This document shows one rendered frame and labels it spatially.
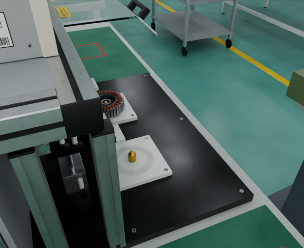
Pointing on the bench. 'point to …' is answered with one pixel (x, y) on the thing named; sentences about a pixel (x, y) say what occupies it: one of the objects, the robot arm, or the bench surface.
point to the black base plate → (157, 199)
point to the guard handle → (139, 7)
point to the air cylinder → (71, 186)
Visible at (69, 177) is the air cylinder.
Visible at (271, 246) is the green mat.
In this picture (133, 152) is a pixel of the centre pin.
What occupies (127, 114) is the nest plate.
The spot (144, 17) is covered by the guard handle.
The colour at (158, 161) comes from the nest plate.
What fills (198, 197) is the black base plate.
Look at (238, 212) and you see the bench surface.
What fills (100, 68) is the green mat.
